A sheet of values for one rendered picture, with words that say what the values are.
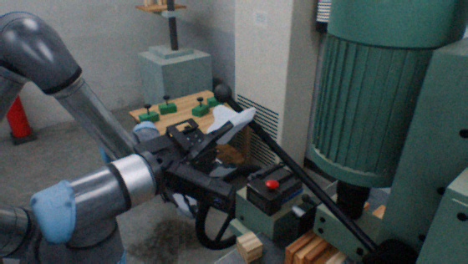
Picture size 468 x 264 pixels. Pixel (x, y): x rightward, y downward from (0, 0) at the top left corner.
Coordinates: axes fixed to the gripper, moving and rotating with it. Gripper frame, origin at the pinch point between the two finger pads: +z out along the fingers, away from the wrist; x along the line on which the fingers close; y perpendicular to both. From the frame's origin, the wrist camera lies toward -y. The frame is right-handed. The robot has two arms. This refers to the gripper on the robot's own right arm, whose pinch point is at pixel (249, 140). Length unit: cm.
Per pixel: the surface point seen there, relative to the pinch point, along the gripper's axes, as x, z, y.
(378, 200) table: 22.7, 37.0, -19.8
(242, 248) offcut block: 22.3, -3.6, -10.1
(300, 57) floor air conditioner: 54, 122, 74
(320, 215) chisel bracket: 10.8, 8.7, -16.3
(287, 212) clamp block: 19.6, 9.4, -9.8
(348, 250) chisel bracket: 12.1, 8.7, -24.3
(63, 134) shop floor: 195, 11, 212
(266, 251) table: 24.6, 1.5, -13.0
